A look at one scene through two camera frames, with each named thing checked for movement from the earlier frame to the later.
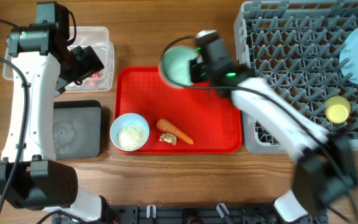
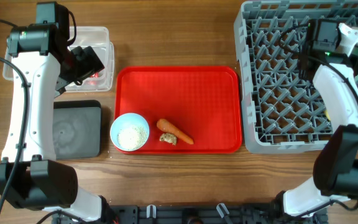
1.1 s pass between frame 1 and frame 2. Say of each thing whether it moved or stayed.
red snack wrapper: stayed
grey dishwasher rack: stayed
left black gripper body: stayed
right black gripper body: moved
